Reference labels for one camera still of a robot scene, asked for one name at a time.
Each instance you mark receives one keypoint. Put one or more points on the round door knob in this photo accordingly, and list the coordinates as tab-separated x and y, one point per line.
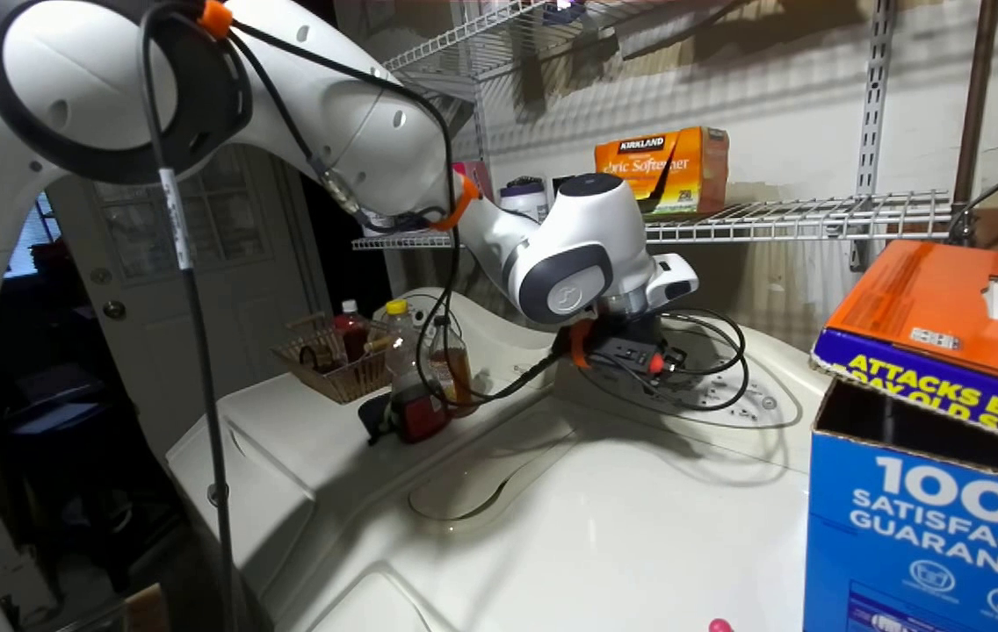
113	312

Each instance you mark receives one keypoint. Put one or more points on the brown woven basket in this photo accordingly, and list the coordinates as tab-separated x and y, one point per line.
326	371

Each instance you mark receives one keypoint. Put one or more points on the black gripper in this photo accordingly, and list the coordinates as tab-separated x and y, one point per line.
634	349

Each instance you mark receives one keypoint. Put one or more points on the blue orange detergent box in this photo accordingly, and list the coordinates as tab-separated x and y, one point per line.
933	468

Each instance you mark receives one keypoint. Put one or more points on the orange cardboard box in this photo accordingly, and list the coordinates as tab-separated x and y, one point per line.
662	170

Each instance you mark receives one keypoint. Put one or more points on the white panel door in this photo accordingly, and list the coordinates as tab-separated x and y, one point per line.
185	319

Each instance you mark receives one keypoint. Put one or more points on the metal shelf upright rail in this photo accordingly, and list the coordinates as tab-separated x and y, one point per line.
872	116

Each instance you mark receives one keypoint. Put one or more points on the brown vertical pipe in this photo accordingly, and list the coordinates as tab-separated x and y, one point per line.
975	116

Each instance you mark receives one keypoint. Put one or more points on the white machine holding bottles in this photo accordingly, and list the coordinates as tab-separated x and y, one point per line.
274	433

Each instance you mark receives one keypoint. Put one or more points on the clear bottle yellow cap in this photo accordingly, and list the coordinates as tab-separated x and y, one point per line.
402	345

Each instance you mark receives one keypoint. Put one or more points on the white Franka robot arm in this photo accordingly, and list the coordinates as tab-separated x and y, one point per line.
326	106

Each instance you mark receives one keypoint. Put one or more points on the red brown bottle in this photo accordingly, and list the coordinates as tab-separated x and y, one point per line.
459	371

